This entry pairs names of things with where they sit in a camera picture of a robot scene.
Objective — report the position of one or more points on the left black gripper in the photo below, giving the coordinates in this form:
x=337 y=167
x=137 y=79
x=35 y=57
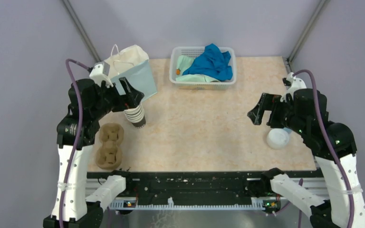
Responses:
x=131 y=100

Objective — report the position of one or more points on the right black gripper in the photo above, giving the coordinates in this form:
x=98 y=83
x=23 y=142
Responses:
x=265 y=102

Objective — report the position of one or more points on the stack of paper cups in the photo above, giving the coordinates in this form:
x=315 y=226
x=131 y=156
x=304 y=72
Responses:
x=136 y=116

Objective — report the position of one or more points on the stack of white lids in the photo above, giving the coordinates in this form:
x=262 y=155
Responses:
x=277 y=138

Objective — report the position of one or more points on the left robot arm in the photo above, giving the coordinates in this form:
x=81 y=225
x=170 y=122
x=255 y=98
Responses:
x=89 y=102

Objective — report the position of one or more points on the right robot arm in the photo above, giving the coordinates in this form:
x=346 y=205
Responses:
x=334 y=149

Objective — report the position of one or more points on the blue straw holder cup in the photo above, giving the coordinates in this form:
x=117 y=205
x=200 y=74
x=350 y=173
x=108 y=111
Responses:
x=289 y=131

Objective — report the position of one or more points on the pale blue paper bag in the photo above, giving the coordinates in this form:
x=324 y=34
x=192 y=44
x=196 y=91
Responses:
x=132 y=63

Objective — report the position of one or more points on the mint green cloth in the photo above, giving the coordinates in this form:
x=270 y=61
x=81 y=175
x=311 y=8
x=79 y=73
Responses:
x=183 y=63

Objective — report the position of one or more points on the brown cardboard cup carrier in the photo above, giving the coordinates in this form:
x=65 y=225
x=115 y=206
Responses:
x=109 y=154

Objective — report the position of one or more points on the white plastic basket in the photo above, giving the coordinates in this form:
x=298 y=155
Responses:
x=195 y=52

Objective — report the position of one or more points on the blue cloth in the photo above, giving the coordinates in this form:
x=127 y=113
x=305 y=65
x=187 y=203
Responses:
x=212 y=62

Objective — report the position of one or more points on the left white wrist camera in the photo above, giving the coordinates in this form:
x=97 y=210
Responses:
x=100 y=74

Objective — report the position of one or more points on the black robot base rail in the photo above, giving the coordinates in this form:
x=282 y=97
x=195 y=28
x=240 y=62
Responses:
x=205 y=190

